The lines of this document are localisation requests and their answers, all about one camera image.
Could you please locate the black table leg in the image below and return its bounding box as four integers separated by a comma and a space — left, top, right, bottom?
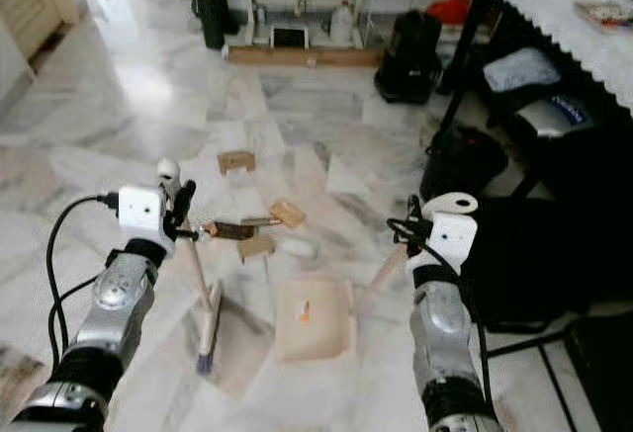
437, 0, 496, 136

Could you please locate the black round bin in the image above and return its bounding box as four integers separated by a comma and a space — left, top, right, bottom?
420, 126, 508, 202

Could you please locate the white blue pillow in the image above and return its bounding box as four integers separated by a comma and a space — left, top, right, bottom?
483, 46, 563, 94

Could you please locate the large black fabric bag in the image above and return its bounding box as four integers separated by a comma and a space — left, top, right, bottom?
470, 145, 633, 329

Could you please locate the small white framed screen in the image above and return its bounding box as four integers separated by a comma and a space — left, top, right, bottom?
271, 27, 308, 49

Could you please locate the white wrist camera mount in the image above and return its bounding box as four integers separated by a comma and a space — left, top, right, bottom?
417, 191, 480, 273
116, 186, 166, 246

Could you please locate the beige louvered door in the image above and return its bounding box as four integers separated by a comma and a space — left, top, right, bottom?
0, 0, 82, 62

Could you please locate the long wooden plank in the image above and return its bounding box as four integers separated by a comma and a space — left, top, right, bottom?
226, 46, 385, 67

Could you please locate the tall black cylinder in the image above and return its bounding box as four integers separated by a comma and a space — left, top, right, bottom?
187, 0, 236, 50

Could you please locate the beige broom with white knob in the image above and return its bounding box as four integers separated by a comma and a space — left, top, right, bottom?
155, 158, 224, 376

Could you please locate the patterned tray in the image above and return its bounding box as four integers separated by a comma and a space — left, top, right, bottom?
574, 0, 633, 34

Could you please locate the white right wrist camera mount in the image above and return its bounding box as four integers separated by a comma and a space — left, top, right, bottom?
417, 191, 480, 273

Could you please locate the white lace tablecloth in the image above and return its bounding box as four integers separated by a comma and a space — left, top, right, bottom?
463, 0, 633, 117

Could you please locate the white plastic bottle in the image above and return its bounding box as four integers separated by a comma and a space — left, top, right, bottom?
329, 0, 355, 45

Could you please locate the beige dustpan with wooden handle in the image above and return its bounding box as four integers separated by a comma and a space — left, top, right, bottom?
272, 242, 408, 364

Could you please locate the black backpack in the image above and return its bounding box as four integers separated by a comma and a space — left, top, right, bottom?
374, 9, 444, 105

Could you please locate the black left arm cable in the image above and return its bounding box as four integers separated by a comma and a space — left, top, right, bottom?
44, 192, 122, 379

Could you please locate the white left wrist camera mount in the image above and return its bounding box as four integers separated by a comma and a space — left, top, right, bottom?
116, 186, 166, 246

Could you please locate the red cloth item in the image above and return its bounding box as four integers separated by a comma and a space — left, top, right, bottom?
427, 0, 473, 26

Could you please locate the black metal stand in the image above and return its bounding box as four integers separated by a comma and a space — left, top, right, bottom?
485, 313, 633, 432

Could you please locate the silver bag with blue print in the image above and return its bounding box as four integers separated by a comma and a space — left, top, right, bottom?
519, 94, 594, 138

